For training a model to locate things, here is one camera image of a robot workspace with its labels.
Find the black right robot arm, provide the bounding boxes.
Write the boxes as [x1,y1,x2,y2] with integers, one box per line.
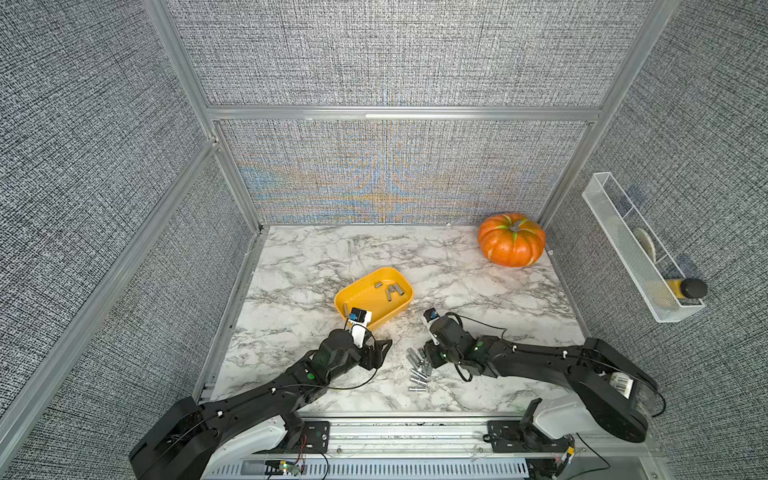
[424,308,658,443]

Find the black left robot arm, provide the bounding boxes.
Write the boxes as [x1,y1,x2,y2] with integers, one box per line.
[129,329,392,479]

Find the yellow plastic storage box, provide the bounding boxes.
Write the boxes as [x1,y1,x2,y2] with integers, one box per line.
[334,267,414,330]

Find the orange decorative pumpkin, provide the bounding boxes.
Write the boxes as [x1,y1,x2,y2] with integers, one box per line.
[478,212,546,268]

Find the white brush in shelf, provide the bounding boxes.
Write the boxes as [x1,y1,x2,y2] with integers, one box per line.
[633,227,657,263]

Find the yellow bottle with black cap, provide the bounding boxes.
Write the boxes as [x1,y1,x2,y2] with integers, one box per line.
[665,278,709,300]

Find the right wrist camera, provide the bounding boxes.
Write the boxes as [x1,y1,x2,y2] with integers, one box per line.
[423,308,440,330]

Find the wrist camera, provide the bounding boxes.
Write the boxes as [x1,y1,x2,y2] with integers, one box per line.
[423,308,440,330]
[346,307,372,348]

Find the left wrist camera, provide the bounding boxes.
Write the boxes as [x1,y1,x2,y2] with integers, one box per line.
[346,307,372,348]

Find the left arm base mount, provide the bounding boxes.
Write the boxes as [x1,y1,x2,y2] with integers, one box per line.
[279,421,331,454]

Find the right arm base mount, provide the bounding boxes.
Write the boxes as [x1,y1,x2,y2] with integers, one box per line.
[483,398,575,463]

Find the clear acrylic wall shelf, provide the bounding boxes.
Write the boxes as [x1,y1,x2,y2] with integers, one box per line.
[582,172,705,323]

